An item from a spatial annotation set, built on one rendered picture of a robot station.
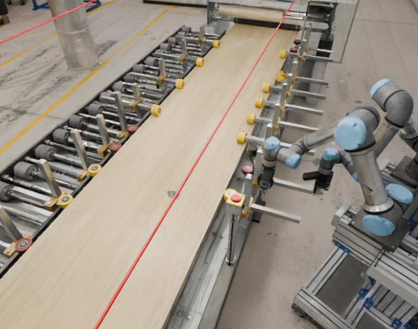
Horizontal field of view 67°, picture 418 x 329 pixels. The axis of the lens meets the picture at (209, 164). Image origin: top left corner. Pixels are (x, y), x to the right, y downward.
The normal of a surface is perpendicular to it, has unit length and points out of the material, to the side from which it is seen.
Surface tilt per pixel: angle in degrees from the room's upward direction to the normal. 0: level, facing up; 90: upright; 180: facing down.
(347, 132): 84
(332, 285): 0
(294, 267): 0
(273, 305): 0
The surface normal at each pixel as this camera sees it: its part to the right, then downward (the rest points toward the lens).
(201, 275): 0.00, -0.74
